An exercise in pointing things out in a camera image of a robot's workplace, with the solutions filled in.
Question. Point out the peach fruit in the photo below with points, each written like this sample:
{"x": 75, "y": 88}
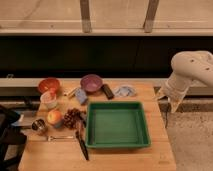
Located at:
{"x": 54, "y": 117}

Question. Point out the red orange bowl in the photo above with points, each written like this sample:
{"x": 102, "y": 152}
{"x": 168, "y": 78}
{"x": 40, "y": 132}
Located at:
{"x": 49, "y": 84}

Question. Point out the blue sponge block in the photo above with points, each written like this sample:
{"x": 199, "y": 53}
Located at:
{"x": 81, "y": 96}

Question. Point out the white pink cup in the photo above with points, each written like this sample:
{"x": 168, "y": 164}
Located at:
{"x": 49, "y": 100}

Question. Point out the brown pine cone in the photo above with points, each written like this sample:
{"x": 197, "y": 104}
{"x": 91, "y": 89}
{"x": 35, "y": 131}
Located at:
{"x": 71, "y": 117}

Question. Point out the yellow white marker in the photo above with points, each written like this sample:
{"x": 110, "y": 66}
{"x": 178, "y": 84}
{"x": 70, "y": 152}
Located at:
{"x": 71, "y": 92}

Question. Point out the metal measuring cup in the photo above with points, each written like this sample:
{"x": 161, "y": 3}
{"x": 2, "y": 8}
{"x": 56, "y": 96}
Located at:
{"x": 39, "y": 126}

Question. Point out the black handled knife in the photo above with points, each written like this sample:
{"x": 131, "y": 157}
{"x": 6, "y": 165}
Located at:
{"x": 81, "y": 142}

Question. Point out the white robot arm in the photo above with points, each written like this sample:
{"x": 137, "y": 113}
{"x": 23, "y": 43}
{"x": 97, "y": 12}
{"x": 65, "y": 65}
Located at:
{"x": 187, "y": 67}

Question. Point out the purple bowl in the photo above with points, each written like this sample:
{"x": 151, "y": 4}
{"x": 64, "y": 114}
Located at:
{"x": 91, "y": 83}

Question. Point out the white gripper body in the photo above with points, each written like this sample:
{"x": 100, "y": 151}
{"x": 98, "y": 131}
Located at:
{"x": 175, "y": 89}

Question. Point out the silver fork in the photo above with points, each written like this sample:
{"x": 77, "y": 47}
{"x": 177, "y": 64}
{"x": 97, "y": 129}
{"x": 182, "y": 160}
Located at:
{"x": 52, "y": 138}

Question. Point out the black rectangular block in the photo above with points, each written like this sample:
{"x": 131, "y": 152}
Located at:
{"x": 107, "y": 91}

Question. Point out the green plastic tray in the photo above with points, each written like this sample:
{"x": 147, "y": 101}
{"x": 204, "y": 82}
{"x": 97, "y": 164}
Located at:
{"x": 116, "y": 125}

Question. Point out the light blue towel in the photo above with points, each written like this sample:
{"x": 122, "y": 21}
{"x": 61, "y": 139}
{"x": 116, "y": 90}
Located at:
{"x": 124, "y": 91}

